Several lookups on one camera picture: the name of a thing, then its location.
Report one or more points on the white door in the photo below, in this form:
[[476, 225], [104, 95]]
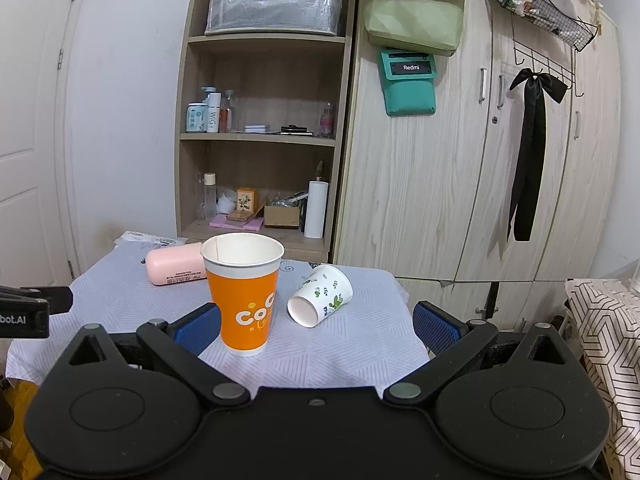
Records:
[[30, 110]]

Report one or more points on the clear bottle red liquid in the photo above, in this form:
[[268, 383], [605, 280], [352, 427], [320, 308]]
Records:
[[227, 115]]

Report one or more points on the black ribbon bow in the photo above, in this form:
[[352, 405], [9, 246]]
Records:
[[531, 160]]

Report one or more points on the white paper roll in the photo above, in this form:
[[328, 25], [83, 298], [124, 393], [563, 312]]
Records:
[[316, 210]]

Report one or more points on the pink plastic bottle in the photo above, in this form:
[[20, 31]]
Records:
[[175, 265]]

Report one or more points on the flat white tin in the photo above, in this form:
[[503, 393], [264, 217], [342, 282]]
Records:
[[257, 128]]

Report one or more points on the wooden shelf unit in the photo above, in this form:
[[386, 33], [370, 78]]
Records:
[[345, 160]]

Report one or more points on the orange paper cup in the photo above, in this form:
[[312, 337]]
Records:
[[245, 305]]

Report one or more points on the small orange box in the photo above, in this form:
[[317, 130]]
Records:
[[246, 200]]

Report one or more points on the teal pouch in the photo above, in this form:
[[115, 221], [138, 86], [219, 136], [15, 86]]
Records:
[[410, 92]]

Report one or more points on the white pump bottle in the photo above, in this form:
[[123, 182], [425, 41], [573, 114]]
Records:
[[213, 112]]

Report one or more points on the white floral paper cup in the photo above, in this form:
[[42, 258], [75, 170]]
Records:
[[325, 292]]

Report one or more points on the white plastic package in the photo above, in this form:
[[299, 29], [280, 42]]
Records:
[[145, 239]]

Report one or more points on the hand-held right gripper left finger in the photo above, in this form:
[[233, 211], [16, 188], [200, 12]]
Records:
[[197, 329]]

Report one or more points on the flat black case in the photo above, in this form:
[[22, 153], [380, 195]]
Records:
[[296, 130]]

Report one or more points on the white patterned tablecloth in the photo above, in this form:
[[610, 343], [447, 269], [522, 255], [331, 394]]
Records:
[[345, 355]]

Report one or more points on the small pink bottle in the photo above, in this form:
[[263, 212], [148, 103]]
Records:
[[327, 121]]

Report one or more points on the clear bottle beige cap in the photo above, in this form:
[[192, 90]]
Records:
[[209, 197]]

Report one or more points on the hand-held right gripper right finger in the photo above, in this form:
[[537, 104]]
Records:
[[436, 329]]

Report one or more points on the geometric patterned cloth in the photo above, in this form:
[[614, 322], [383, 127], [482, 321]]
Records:
[[610, 350]]

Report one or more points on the small cardboard box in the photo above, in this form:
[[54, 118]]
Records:
[[281, 217]]

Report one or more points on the light wooden wardrobe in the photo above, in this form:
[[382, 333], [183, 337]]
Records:
[[425, 185]]

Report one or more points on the white jar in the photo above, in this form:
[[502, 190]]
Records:
[[227, 202]]

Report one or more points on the teal and white can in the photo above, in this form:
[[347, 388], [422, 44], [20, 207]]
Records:
[[196, 119]]

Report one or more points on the plastic wrapped grey box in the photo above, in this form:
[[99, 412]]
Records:
[[275, 7]]

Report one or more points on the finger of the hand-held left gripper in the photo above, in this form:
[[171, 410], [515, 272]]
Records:
[[55, 299]]

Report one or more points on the flat pink box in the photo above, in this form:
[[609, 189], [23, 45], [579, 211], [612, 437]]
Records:
[[237, 223]]

